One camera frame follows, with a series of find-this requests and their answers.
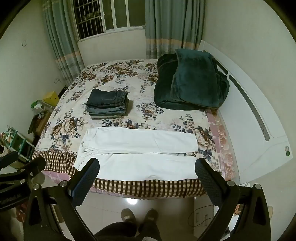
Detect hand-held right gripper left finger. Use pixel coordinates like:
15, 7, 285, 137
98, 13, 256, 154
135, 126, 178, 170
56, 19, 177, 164
23, 158, 100, 241

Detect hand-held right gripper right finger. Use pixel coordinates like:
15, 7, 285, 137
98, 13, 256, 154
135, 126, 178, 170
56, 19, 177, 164
195, 158, 271, 241

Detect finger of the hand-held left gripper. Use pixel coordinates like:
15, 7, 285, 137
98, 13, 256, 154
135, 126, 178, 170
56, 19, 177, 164
0, 156, 47, 189
0, 152, 19, 170

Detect white pants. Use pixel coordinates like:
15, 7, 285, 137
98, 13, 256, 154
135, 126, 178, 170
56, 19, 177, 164
73, 127, 204, 181

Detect grey folded pants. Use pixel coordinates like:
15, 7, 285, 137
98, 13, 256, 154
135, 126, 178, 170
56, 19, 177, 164
91, 112, 127, 120

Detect teal storage shelf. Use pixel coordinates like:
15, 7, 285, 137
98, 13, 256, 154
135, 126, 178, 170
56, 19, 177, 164
5, 128, 35, 163

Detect pink floral mattress pad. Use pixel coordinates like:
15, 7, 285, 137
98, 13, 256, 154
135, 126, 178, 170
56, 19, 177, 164
45, 108, 240, 182

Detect person's left slipper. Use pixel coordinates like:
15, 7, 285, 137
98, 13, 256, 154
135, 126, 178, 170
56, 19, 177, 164
121, 208, 137, 224

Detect person's slipper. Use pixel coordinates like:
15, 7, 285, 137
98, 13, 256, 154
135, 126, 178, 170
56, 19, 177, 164
143, 209, 159, 224
121, 208, 137, 224

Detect white headboard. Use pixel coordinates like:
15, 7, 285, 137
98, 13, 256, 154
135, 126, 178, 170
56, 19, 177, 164
199, 40, 290, 186

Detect green plastic bag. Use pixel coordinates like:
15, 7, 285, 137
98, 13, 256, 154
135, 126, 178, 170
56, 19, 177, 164
31, 100, 47, 110

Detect person's right slipper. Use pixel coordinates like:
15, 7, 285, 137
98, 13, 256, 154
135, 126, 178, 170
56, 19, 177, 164
143, 209, 159, 224

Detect yellow box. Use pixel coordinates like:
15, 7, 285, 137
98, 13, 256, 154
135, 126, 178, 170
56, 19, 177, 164
43, 91, 61, 107

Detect person's right leg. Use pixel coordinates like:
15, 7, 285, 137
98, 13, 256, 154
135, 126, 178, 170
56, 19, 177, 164
138, 220, 162, 241

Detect blue folded jeans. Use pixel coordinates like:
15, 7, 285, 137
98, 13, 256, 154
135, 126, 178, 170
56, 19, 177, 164
87, 102, 129, 115

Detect dark folded jeans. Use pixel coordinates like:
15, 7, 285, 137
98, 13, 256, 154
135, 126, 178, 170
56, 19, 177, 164
87, 89, 129, 107

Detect dark green blanket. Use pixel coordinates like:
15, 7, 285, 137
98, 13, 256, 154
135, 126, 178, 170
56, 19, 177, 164
154, 54, 230, 110

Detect dark green pillow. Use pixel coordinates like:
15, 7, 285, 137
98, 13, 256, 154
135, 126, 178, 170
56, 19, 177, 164
170, 49, 222, 108

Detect floral bedsheet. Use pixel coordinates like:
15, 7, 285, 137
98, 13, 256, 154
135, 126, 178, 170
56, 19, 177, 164
31, 58, 218, 200

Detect grey-blue striped curtain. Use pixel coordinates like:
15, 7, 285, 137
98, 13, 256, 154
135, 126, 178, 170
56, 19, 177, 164
43, 0, 85, 86
144, 0, 206, 59

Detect barred window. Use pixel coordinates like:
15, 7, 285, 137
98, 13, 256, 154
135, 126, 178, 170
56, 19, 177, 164
73, 0, 146, 41

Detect black floor cable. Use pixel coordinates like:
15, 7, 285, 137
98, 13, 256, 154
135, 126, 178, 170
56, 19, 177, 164
187, 204, 215, 227

